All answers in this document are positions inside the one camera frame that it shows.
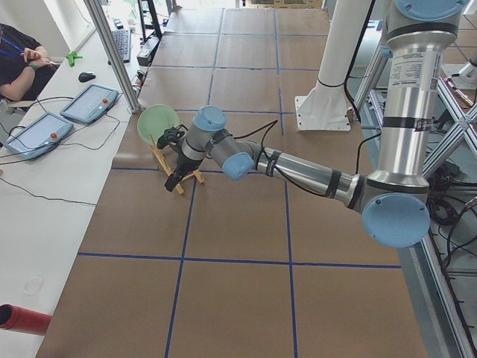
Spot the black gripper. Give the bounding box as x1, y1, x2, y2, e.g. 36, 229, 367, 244
157, 126, 186, 192

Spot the light green plate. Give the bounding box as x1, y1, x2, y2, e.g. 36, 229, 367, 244
136, 104, 180, 145

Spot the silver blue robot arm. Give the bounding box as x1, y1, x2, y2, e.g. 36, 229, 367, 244
165, 1, 466, 248

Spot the wooden dish rack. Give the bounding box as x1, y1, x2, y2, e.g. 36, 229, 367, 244
151, 127, 204, 195

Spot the far teach pendant tablet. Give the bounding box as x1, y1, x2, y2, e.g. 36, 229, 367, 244
60, 84, 119, 125

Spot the teach pendant tablet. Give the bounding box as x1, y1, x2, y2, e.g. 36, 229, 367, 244
4, 112, 74, 160
60, 84, 119, 125

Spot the black computer mouse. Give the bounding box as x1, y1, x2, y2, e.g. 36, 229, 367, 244
78, 72, 96, 83

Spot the near teach pendant tablet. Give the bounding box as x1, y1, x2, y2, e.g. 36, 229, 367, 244
4, 112, 74, 160

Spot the black keyboard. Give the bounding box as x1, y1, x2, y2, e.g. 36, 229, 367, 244
111, 29, 131, 63

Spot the green clamp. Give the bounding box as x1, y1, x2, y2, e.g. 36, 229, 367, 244
66, 51, 83, 67

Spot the seated person black shirt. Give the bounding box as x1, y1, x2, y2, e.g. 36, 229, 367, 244
1, 24, 57, 101

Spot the red cylinder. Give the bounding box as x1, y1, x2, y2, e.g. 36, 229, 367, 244
1, 304, 51, 336

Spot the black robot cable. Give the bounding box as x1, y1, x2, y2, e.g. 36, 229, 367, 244
238, 119, 280, 176

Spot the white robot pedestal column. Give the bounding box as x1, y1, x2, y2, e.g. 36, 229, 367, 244
294, 0, 386, 131

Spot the aluminium frame post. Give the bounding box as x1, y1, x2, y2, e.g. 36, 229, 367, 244
83, 0, 142, 113

